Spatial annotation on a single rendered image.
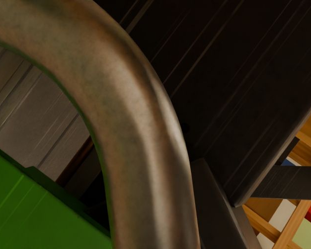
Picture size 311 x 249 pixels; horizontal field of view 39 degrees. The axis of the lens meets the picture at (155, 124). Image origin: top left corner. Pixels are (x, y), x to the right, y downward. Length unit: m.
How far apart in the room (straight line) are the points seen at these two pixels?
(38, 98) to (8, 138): 0.08
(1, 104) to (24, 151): 0.48
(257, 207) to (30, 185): 3.41
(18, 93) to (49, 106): 0.44
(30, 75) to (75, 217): 0.09
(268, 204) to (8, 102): 3.49
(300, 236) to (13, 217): 3.41
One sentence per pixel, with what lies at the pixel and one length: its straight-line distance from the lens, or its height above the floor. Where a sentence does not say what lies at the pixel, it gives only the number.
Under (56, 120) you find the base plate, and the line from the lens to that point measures 0.78.
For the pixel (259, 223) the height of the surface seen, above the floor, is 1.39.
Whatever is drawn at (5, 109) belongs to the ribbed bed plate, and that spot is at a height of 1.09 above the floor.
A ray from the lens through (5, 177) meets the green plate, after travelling 0.27.
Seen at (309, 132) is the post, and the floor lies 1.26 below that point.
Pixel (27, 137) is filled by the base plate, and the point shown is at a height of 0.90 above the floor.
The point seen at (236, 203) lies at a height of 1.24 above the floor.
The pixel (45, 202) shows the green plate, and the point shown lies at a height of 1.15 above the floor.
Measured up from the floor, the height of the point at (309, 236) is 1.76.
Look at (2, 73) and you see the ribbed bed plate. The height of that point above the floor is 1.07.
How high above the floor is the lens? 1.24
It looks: 16 degrees down
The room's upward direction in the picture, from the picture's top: 127 degrees clockwise
